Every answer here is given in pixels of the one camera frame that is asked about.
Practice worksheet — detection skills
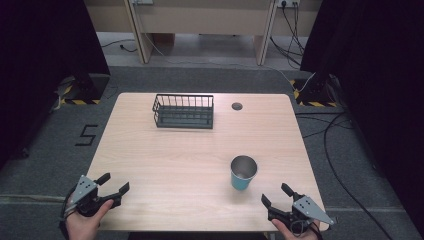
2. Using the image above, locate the black stand base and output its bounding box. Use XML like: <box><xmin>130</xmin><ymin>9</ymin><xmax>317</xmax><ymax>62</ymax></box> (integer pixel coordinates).
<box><xmin>63</xmin><ymin>73</ymin><xmax>112</xmax><ymax>102</ymax></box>
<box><xmin>298</xmin><ymin>73</ymin><xmax>338</xmax><ymax>104</ymax></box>

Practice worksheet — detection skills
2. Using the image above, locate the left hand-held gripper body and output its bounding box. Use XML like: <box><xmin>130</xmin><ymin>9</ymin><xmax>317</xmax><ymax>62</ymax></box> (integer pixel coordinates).
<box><xmin>65</xmin><ymin>174</ymin><xmax>122</xmax><ymax>218</ymax></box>

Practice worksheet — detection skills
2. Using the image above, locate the white power socket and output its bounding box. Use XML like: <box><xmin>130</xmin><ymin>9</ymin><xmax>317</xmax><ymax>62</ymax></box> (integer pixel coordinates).
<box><xmin>277</xmin><ymin>0</ymin><xmax>301</xmax><ymax>9</ymax></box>

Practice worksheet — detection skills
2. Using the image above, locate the black cable bundle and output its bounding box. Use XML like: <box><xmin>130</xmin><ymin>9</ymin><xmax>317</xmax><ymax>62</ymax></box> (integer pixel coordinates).
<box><xmin>269</xmin><ymin>3</ymin><xmax>306</xmax><ymax>69</ymax></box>

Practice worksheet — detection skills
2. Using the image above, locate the light wooden desk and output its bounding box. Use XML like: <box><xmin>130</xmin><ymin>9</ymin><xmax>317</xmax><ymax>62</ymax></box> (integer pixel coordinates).
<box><xmin>123</xmin><ymin>0</ymin><xmax>279</xmax><ymax>67</ymax></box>

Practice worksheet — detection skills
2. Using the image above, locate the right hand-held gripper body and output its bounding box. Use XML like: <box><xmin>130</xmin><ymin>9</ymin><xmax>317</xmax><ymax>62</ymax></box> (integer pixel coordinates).
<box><xmin>267</xmin><ymin>193</ymin><xmax>338</xmax><ymax>234</ymax></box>

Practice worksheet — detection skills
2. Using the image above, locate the person's left hand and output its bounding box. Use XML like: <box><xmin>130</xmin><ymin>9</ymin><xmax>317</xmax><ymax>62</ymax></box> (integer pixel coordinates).
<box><xmin>64</xmin><ymin>196</ymin><xmax>115</xmax><ymax>240</ymax></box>

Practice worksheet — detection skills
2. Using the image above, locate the black curtain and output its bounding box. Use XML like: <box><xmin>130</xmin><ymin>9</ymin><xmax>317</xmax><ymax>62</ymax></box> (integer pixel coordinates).
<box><xmin>299</xmin><ymin>0</ymin><xmax>424</xmax><ymax>231</ymax></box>
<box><xmin>0</xmin><ymin>0</ymin><xmax>112</xmax><ymax>171</ymax></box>

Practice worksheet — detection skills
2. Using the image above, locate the blue metal cup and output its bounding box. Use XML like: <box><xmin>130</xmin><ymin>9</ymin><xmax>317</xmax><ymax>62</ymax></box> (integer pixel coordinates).
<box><xmin>229</xmin><ymin>154</ymin><xmax>259</xmax><ymax>192</ymax></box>

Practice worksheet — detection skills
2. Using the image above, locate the black wire basket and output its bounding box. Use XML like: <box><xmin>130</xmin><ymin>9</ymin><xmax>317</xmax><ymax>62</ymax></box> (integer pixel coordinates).
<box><xmin>151</xmin><ymin>93</ymin><xmax>215</xmax><ymax>130</ymax></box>

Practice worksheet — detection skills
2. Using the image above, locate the person's right hand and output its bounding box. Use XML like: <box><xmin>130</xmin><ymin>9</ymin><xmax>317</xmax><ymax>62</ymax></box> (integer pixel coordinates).
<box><xmin>270</xmin><ymin>218</ymin><xmax>322</xmax><ymax>240</ymax></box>

